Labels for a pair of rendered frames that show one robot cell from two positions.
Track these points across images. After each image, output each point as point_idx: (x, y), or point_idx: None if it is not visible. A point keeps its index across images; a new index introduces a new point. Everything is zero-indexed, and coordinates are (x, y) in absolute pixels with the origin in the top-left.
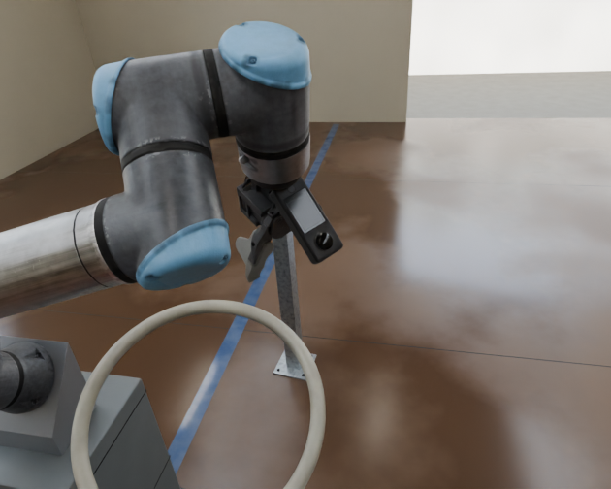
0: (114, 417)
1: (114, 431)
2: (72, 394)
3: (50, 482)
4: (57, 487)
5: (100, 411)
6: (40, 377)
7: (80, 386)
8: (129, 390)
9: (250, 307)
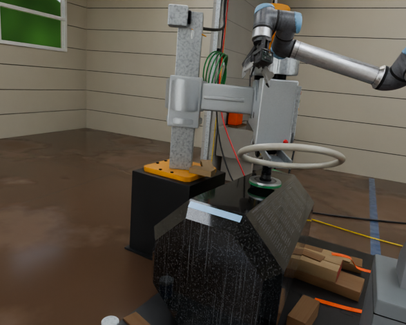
0: (376, 278)
1: (374, 282)
2: (405, 252)
3: (389, 258)
4: (382, 256)
5: (392, 284)
6: None
7: (405, 257)
8: (380, 291)
9: (271, 143)
